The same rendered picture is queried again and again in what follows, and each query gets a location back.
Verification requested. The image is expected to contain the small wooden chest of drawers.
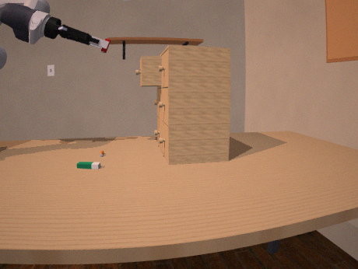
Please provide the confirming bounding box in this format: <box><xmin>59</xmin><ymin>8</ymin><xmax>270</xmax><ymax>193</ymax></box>
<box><xmin>157</xmin><ymin>45</ymin><xmax>230</xmax><ymax>165</ymax></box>

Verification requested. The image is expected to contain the red 9v battery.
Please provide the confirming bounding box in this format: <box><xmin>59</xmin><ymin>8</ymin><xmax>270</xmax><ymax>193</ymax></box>
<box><xmin>101</xmin><ymin>39</ymin><xmax>111</xmax><ymax>53</ymax></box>

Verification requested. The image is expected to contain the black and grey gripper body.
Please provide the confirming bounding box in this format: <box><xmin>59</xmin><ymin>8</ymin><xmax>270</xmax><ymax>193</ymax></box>
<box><xmin>44</xmin><ymin>17</ymin><xmax>69</xmax><ymax>39</ymax></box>

